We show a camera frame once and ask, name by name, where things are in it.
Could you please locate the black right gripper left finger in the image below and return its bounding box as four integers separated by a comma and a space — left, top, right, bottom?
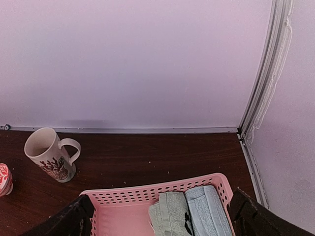
22, 194, 95, 236

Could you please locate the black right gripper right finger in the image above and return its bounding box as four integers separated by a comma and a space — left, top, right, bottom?
227, 189, 314, 236

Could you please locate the light blue folded towel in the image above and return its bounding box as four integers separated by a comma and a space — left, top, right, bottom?
185, 185, 233, 236

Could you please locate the pink perforated plastic basket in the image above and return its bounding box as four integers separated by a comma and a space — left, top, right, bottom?
82, 173, 233, 236

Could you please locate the red and white patterned bowl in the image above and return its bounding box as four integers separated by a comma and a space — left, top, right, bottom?
0, 163, 13, 197

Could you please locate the white mug with coral pattern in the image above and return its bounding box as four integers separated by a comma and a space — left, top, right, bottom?
24, 127, 81, 183

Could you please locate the grey-green folded towel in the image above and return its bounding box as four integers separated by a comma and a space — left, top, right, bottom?
148, 192, 194, 236

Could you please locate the aluminium right corner post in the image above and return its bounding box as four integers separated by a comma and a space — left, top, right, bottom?
238, 0, 294, 208

